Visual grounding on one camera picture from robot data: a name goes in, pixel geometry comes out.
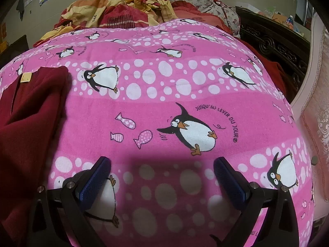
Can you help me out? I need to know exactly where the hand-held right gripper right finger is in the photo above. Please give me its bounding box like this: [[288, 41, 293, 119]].
[[209, 157, 301, 247]]

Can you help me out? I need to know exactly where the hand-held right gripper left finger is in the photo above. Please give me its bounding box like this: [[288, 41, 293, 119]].
[[27, 156, 112, 247]]

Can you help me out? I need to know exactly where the dark red garment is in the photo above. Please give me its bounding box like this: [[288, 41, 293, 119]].
[[0, 65, 74, 240]]

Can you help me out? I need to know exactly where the pink penguin print blanket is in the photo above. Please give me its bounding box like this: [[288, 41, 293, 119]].
[[0, 18, 318, 247]]

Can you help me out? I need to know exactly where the red bedsheet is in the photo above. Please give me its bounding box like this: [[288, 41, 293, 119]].
[[242, 38, 288, 96]]

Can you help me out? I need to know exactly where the dark carved wooden headboard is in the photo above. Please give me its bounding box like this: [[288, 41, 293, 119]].
[[235, 6, 313, 101]]

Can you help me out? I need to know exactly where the dark wooden furniture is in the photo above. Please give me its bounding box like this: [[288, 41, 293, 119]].
[[0, 35, 30, 67]]

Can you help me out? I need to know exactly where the red yellow floral quilt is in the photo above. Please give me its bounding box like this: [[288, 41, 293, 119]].
[[33, 0, 206, 48]]

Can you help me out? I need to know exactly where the grey hanging cloth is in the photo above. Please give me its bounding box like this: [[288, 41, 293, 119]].
[[16, 0, 25, 20]]

